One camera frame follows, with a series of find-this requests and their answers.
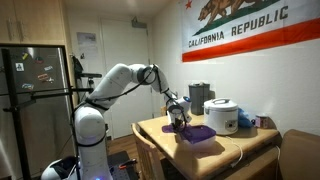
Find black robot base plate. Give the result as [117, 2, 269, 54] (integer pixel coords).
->
[106, 150, 141, 180]

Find orange handled clamp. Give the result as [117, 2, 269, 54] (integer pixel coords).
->
[118, 159, 138, 169]

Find white power cord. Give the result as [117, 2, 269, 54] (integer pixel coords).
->
[223, 134, 244, 169]

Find blue plastic bag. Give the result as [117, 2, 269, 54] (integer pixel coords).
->
[237, 107, 255, 129]

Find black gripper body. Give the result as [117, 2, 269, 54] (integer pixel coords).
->
[168, 105, 188, 126]

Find wooden wall cabinets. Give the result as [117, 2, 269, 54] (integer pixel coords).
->
[0, 0, 68, 46]

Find red orange fridge magnet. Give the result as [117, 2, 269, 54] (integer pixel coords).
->
[37, 73, 50, 82]

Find purple cloth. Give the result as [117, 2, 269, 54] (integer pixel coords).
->
[161, 124, 181, 134]
[179, 124, 218, 141]

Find paper sheet on wall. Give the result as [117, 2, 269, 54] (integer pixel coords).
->
[76, 31, 98, 48]

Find white door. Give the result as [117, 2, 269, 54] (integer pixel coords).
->
[99, 18, 154, 140]

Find clear lunch box purple lid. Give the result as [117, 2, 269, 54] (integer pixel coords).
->
[179, 124, 218, 150]

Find brown sofa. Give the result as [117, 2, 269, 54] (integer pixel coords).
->
[278, 128, 320, 180]

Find black hanging bag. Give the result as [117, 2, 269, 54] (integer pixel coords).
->
[71, 54, 84, 81]

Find California Republic flag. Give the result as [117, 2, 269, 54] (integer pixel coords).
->
[181, 0, 320, 63]

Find white and black helmet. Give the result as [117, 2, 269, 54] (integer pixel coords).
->
[40, 155, 79, 180]

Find stainless steel refrigerator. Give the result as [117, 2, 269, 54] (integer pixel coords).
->
[0, 48, 94, 180]
[0, 44, 76, 180]

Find white rice cooker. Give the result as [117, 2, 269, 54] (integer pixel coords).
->
[203, 97, 240, 136]

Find dark grey tall container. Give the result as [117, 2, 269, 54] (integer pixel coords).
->
[188, 82, 211, 116]

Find black stereo camera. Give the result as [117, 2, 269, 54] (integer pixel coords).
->
[80, 72, 103, 80]

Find grey door closer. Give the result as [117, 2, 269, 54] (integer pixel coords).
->
[131, 16, 148, 29]

